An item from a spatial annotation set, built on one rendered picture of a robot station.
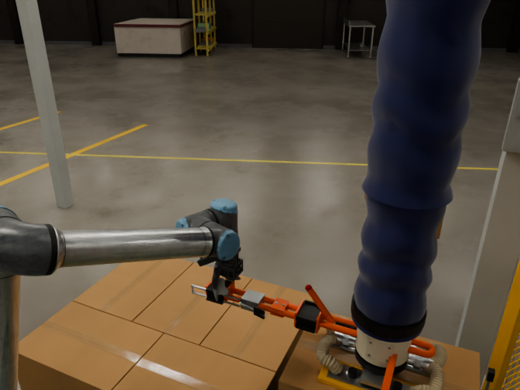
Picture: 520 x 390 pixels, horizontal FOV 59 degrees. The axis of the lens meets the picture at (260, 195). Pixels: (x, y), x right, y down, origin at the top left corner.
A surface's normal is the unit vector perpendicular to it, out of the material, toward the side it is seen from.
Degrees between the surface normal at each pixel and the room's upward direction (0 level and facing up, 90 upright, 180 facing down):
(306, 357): 0
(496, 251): 90
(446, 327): 0
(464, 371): 0
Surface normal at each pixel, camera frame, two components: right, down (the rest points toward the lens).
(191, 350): 0.00, -0.91
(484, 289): -0.41, 0.38
